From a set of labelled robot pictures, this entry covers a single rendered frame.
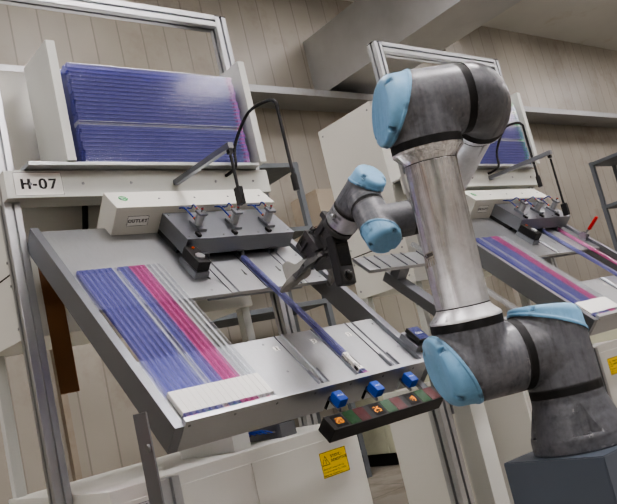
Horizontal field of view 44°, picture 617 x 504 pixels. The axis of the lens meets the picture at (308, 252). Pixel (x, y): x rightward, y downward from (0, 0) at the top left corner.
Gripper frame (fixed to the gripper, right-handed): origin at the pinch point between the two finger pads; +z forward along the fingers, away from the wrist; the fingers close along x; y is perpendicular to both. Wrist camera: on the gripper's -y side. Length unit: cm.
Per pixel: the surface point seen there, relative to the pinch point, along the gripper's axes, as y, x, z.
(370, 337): -14.2, -12.7, 2.8
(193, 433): -28, 45, 1
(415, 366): -27.0, -14.5, -1.8
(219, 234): 27.4, 7.1, 7.3
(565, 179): 274, -708, 216
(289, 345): -11.5, 10.5, 3.5
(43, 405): 7, 52, 38
